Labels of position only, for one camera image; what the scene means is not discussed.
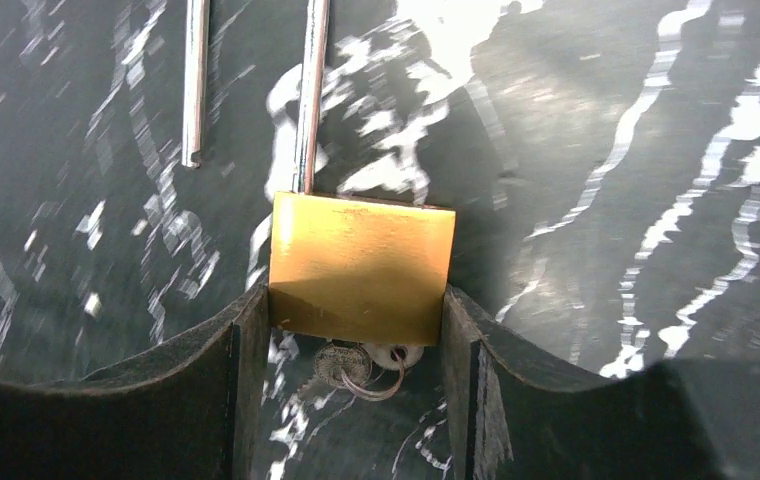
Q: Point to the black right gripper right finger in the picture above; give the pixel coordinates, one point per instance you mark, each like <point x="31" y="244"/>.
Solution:
<point x="515" y="411"/>

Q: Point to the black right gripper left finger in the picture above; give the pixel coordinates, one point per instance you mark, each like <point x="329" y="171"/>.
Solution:
<point x="185" y="409"/>

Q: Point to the large brass padlock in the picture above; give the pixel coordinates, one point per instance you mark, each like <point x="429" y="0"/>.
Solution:
<point x="341" y="235"/>

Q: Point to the silver keys of large padlock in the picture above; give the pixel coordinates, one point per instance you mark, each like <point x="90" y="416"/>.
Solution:
<point x="349" y="367"/>

